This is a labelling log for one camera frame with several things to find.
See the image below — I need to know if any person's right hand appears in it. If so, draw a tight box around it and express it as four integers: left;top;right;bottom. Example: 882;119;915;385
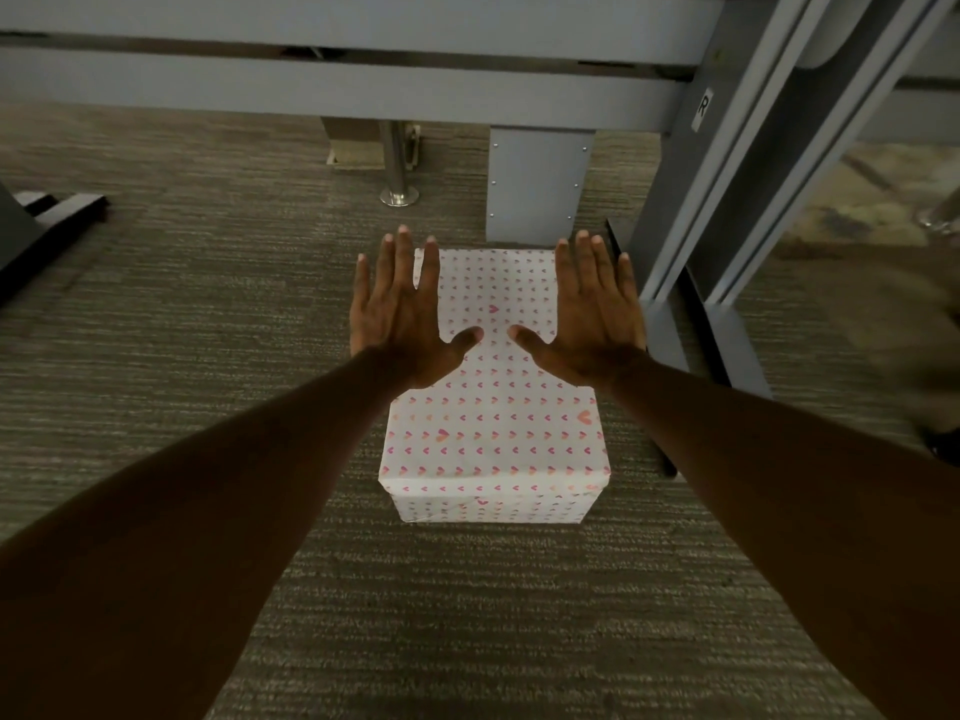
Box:
507;229;649;390

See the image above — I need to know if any person's left hand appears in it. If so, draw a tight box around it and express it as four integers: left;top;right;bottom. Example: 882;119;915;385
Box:
349;225;485;390

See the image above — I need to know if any person's right forearm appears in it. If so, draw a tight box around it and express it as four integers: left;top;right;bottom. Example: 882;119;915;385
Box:
600;348;960;720

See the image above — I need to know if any person's left forearm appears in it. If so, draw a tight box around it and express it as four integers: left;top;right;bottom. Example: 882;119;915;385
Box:
0;344;421;720

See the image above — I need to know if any heart-patterned wrapped gift box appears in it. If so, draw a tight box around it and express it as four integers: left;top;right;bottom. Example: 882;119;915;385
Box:
377;247;612;526

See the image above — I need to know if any chrome pole with round base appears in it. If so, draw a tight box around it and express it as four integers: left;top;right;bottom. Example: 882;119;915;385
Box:
378;120;420;209

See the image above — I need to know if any black furniture foot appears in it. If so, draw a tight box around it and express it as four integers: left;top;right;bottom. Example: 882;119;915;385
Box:
0;181;111;304

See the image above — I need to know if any grey metal bracket plate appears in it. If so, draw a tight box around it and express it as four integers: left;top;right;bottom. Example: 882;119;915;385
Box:
485;125;597;247

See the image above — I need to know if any grey metal table frame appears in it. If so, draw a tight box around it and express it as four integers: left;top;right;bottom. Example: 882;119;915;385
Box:
0;0;960;481

